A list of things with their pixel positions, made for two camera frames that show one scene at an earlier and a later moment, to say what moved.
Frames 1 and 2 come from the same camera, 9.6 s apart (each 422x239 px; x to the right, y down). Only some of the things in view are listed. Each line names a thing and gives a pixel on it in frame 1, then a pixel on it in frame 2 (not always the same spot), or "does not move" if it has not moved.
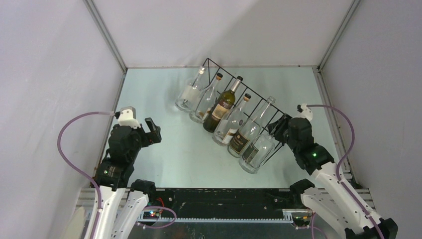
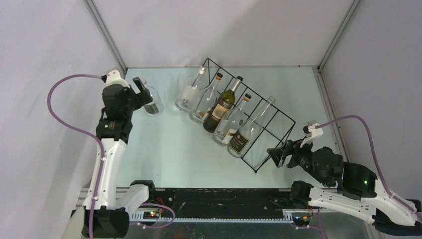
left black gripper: [154, 136] -> [142, 98]
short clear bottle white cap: [257, 153] -> [156, 97]
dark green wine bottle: [221, 107] does not move
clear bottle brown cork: [228, 126] does not move
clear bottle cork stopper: [204, 100] does not move
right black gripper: [275, 128] -> [291, 147]
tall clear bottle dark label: [248, 130] does not move
